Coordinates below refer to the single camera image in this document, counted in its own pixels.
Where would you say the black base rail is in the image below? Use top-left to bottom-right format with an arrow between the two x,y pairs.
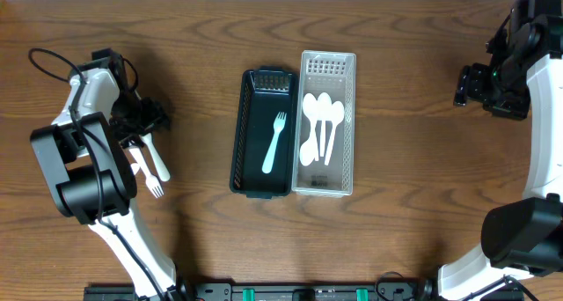
83,270 -> 529,301

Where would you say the black plastic basket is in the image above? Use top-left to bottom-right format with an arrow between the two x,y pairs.
230,66 -> 298,199

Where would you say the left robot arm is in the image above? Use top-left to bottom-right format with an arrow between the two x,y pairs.
30,48 -> 191,300

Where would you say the white plastic fork middle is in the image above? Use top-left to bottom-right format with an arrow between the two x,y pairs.
128,146 -> 164,198

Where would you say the white plastic fork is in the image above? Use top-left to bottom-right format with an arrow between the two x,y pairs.
261,112 -> 287,174
141,133 -> 171,182
128,146 -> 164,198

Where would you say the white plastic fork top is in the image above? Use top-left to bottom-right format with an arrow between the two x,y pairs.
261,112 -> 287,174

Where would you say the white plastic spoon crossing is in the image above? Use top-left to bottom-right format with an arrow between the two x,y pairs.
318,92 -> 332,158

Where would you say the clear plastic basket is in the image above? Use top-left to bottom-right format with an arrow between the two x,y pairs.
292,50 -> 356,198

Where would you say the white plastic fork right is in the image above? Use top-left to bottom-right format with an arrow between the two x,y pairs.
141,133 -> 171,182

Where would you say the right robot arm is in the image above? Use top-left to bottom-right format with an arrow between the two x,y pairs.
420,0 -> 562,300

